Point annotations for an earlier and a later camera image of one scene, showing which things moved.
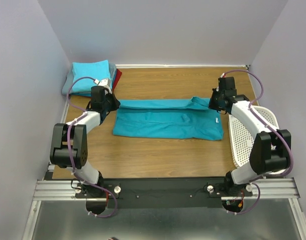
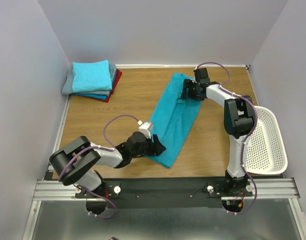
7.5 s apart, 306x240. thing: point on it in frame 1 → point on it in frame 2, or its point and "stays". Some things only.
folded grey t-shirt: (69, 79) stays
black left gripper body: (110, 104) → (146, 148)
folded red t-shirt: (117, 77) stays
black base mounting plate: (159, 193) stays
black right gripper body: (214, 102) → (194, 96)
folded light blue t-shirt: (99, 70) stays
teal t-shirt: (182, 118) → (172, 119)
